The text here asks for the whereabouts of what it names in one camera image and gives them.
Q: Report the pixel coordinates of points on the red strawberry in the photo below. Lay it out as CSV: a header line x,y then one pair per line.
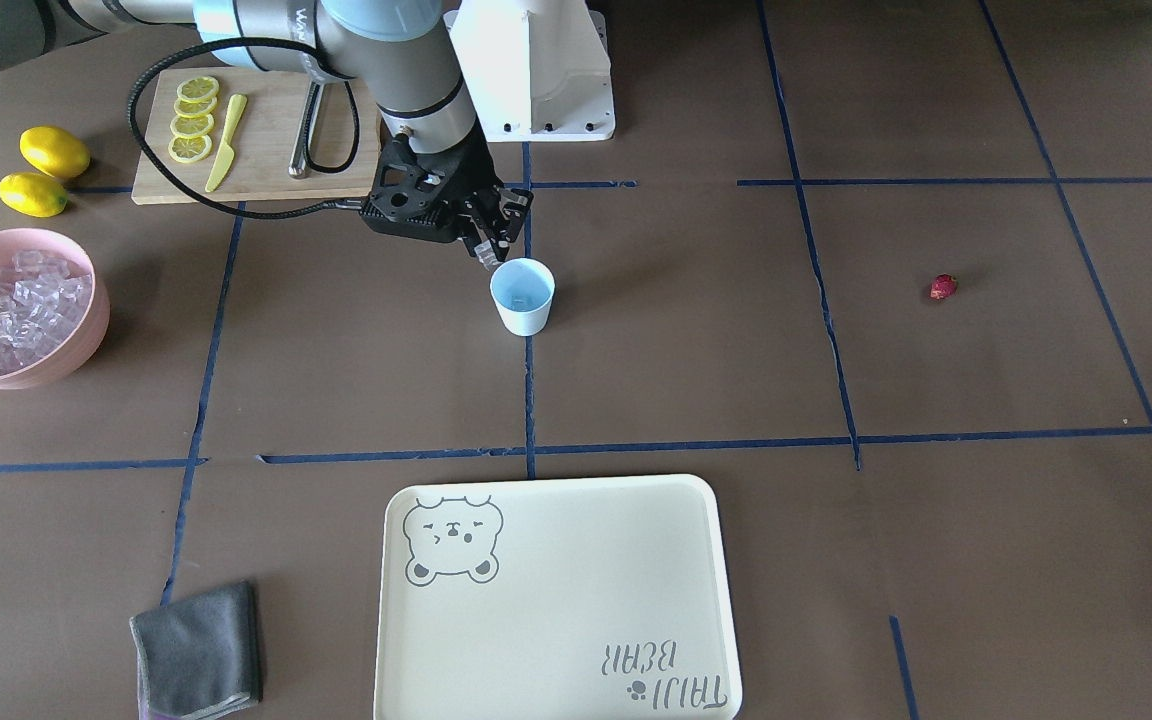
x,y
942,287

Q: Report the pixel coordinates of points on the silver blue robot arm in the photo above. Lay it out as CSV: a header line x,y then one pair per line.
x,y
400,50

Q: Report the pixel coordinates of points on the lemon slice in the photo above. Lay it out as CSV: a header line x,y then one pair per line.
x,y
189,150
192,127
195,108
197,89

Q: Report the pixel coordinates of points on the pink bowl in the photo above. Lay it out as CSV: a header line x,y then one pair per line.
x,y
82,343

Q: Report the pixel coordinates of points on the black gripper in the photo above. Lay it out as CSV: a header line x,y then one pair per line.
x,y
466,178

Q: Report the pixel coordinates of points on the steel muddler black tip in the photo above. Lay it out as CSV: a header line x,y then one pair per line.
x,y
302,163

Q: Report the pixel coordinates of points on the lemon slice top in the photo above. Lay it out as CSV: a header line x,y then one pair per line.
x,y
197,89

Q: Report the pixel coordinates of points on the whole yellow lemon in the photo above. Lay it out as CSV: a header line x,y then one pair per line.
x,y
55,152
34,194

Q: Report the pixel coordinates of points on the pile of clear ice cubes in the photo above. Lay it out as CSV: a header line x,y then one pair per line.
x,y
42,300

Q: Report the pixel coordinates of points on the wooden cutting board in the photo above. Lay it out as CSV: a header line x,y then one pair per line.
x,y
265,137

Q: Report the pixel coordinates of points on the whole yellow lemon lower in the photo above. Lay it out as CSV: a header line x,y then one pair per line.
x,y
34,194

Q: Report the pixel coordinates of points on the clear ice cube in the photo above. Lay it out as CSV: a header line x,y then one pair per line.
x,y
488,259

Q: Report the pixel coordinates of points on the light blue cup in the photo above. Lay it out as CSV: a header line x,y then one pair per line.
x,y
523,289

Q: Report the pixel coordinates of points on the grey folded cloth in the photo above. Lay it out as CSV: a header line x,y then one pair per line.
x,y
199,658

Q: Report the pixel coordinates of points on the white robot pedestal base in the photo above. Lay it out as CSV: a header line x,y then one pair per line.
x,y
537,71

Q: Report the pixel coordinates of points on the yellow plastic knife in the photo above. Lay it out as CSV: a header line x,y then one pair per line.
x,y
225,153

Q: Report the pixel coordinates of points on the cream bear serving tray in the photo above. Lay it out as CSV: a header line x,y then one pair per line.
x,y
585,598

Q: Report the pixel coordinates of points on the lemon slice bottom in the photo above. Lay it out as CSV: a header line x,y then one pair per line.
x,y
189,150

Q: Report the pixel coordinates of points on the whole yellow lemon upper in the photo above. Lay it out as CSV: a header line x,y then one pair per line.
x,y
55,152

